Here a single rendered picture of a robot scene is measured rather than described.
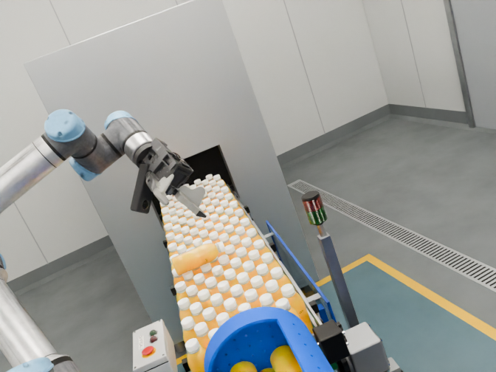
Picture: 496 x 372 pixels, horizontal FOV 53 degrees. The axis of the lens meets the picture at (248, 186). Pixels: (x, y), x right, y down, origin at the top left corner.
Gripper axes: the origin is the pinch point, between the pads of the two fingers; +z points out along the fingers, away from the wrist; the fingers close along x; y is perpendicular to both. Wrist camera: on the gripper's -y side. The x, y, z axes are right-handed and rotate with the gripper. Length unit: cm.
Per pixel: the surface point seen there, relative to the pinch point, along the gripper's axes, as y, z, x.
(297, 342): -5.4, 33.0, 17.1
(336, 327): -5, 29, 52
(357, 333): -6, 30, 72
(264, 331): -13.2, 22.4, 27.1
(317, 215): 13, -3, 65
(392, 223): 25, -50, 299
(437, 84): 166, -152, 430
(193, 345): -34.5, 7.3, 33.9
